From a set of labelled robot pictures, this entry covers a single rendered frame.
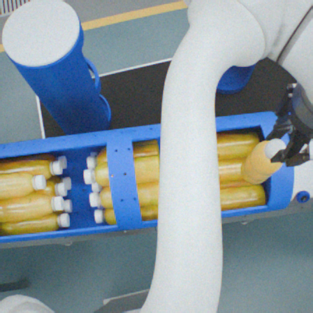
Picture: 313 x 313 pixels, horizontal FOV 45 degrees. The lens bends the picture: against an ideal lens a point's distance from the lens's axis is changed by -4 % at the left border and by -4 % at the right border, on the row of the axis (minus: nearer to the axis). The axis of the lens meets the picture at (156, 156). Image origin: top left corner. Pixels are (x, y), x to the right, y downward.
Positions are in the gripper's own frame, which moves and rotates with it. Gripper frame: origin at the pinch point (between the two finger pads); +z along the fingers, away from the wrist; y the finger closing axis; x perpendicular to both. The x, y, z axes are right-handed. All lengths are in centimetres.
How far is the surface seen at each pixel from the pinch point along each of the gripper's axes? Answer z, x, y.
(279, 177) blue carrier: 25.0, -7.2, -1.9
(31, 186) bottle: 30, 57, 5
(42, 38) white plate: 43, 57, 59
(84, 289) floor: 147, 68, -29
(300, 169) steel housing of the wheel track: 54, -24, 5
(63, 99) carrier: 72, 56, 48
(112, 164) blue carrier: 23.6, 34.3, 6.2
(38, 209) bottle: 33, 56, -1
